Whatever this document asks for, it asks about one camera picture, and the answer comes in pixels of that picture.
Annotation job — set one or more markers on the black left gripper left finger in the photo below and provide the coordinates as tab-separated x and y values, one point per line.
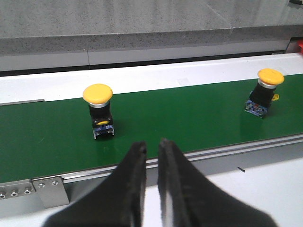
117	202

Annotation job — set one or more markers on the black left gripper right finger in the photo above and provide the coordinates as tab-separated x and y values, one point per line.
189	199

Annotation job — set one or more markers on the yellow mushroom push button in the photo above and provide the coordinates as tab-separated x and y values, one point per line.
98	97
262	95

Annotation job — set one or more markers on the green conveyor belt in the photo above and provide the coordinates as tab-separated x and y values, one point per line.
224	101

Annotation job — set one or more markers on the grey stone counter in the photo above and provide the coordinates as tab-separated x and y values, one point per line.
45	34

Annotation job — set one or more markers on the red plastic bin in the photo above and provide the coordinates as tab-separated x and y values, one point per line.
300	44

